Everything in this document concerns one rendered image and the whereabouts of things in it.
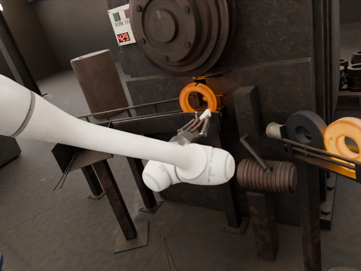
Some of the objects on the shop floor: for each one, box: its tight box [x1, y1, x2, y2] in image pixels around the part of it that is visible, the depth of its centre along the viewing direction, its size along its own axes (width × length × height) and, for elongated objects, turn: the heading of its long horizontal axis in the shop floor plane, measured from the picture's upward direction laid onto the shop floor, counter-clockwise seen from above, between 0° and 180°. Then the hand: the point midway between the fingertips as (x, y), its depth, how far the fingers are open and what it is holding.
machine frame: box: [106, 0, 338, 230], centre depth 154 cm, size 73×108×176 cm
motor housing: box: [237, 158, 297, 262], centre depth 120 cm, size 13×22×54 cm, turn 86°
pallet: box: [335, 50, 361, 110], centre depth 281 cm, size 120×82×44 cm
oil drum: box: [70, 49, 129, 119], centre depth 404 cm, size 59×59×89 cm
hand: (205, 116), depth 112 cm, fingers closed
